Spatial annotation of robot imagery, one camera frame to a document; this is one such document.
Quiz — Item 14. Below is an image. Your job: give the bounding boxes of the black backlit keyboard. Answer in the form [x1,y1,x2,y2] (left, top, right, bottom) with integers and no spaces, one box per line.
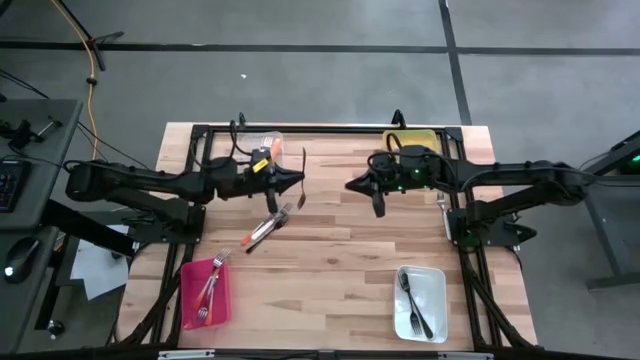
[0,159,29,214]

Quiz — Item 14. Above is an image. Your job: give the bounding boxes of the black desk support bar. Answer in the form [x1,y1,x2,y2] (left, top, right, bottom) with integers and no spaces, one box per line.
[41,198,137,259]

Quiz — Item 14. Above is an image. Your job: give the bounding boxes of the yellow plastic container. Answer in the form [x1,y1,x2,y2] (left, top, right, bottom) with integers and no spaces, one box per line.
[382,128,442,169]

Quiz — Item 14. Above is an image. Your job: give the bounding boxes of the black desk clamp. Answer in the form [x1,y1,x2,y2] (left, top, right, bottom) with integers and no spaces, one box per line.
[0,115,65,151]

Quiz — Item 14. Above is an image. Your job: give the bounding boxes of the white plastic container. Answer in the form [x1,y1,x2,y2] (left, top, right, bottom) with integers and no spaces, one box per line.
[393,264,449,344]

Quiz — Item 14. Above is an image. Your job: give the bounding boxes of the black tripod stand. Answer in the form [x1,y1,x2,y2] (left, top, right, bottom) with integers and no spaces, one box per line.
[52,0,126,72]

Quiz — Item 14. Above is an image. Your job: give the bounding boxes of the clear plastic container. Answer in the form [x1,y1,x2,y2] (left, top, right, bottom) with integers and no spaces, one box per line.
[233,130,286,194]

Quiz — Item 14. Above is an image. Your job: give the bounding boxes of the black floor cable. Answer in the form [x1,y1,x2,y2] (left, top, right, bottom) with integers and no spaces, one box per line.
[0,68,50,100]

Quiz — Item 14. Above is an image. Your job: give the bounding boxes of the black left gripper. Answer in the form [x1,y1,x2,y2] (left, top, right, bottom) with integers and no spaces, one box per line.
[230,147,306,215]

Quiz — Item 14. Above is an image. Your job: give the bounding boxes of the white-handled fork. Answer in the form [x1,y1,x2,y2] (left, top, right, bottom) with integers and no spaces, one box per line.
[249,202,294,241]
[436,189,452,242]

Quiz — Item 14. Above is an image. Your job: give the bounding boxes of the black box with green light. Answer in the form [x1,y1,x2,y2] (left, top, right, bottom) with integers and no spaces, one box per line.
[610,129,640,176]

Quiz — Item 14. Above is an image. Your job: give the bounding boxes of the pink plastic container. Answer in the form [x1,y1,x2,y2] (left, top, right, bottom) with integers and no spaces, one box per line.
[179,258,232,331]

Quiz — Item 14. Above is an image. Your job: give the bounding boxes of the dark grey side stand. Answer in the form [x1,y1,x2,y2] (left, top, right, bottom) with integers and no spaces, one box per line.
[582,164,640,292]

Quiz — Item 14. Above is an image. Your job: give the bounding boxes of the yellow cable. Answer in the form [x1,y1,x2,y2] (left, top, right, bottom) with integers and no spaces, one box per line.
[49,0,99,172]

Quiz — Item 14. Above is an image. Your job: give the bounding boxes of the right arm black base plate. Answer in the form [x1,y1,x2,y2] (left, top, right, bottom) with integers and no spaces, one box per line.
[447,207,539,250]

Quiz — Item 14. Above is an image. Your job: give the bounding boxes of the black computer mouse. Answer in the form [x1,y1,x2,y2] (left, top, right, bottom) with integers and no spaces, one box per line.
[3,237,41,285]

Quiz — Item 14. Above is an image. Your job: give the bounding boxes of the silver metal fork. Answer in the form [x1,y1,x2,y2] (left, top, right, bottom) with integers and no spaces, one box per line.
[192,248,233,312]
[296,146,308,210]

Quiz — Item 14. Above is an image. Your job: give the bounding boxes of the grey desk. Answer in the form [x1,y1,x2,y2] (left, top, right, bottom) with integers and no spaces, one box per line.
[0,98,84,355]

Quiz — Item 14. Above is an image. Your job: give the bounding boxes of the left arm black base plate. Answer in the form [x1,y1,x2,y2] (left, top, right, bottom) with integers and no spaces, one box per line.
[124,204,207,246]

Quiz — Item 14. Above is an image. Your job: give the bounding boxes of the white paper sheets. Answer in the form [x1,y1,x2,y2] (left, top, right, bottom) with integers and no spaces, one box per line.
[69,224,131,301]

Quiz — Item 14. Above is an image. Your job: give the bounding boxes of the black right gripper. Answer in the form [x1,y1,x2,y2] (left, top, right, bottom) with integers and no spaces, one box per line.
[344,145,454,219]

